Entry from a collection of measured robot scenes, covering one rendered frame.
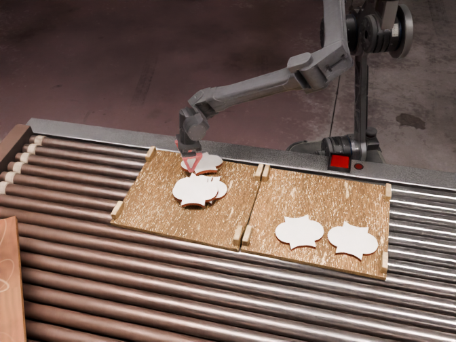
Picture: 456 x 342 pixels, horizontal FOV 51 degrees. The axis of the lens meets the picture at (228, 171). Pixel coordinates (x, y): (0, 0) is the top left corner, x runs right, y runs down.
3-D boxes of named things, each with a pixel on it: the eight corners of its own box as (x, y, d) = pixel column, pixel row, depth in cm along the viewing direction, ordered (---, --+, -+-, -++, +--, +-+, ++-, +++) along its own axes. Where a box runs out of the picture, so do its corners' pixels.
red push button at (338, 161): (331, 157, 168) (331, 154, 167) (349, 159, 167) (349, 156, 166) (330, 168, 164) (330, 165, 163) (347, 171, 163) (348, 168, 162)
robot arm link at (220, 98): (330, 75, 132) (312, 47, 125) (327, 91, 129) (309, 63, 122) (211, 108, 158) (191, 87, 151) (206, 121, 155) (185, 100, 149)
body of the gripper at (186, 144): (182, 154, 153) (182, 134, 149) (175, 139, 161) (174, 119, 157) (201, 152, 155) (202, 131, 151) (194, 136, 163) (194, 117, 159)
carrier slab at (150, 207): (153, 151, 173) (153, 148, 172) (264, 170, 164) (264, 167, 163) (110, 225, 150) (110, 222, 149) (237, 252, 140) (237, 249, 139)
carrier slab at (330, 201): (265, 170, 164) (265, 167, 163) (389, 190, 156) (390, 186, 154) (240, 252, 141) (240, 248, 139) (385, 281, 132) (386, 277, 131)
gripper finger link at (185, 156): (182, 177, 157) (182, 152, 151) (178, 165, 162) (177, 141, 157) (202, 174, 158) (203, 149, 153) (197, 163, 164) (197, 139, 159)
